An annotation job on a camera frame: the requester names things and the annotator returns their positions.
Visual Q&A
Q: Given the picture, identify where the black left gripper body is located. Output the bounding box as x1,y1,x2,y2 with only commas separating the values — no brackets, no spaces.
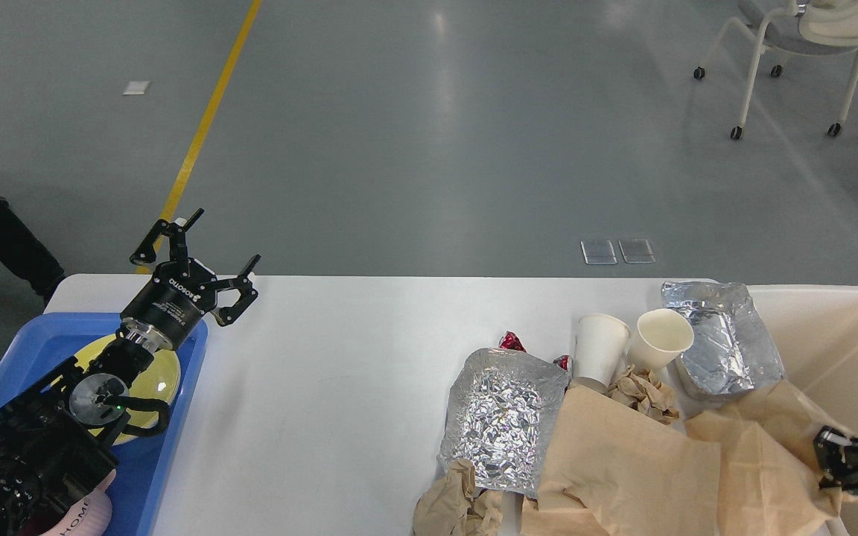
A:
121,261,217,350

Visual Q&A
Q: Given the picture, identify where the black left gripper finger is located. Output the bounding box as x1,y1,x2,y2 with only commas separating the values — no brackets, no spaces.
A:
210,254,261,326
130,208,205,279

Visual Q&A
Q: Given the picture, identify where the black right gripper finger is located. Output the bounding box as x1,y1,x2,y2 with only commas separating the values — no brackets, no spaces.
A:
813,425,858,492

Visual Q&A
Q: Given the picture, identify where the large brown paper sheet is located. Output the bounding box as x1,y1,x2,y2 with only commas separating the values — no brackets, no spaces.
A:
521,381,849,535

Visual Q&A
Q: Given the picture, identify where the pink ribbed mug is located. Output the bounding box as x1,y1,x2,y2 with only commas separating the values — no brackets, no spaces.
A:
40,470,117,535

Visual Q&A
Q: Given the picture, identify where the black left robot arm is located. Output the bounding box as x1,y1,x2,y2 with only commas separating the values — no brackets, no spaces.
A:
0,209,260,535

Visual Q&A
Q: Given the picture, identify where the beige plastic bin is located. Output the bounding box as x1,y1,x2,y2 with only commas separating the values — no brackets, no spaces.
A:
742,286,858,536

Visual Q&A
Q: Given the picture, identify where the blue plastic tray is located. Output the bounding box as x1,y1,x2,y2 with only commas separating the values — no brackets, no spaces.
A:
0,312,208,535

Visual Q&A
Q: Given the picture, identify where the silver foil bag right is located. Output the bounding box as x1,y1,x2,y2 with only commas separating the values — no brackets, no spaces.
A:
661,281,787,403

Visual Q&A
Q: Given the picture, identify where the small crumpled brown paper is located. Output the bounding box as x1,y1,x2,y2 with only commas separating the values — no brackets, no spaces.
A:
606,364,681,425

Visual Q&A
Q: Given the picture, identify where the white paper cup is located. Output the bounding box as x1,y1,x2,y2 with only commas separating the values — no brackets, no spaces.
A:
573,313,630,394
626,308,694,371

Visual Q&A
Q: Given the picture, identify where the red foil wrapper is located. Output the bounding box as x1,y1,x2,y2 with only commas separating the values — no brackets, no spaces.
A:
498,331,574,381

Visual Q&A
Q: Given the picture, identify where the large crumpled foil bag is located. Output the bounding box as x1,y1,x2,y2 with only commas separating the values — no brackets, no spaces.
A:
438,348,570,499

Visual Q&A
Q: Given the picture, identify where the crumpled brown paper ball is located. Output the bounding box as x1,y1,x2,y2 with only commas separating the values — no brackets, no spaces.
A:
412,459,503,535

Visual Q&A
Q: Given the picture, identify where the white rolling chair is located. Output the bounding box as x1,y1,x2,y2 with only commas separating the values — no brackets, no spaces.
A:
693,1,858,141

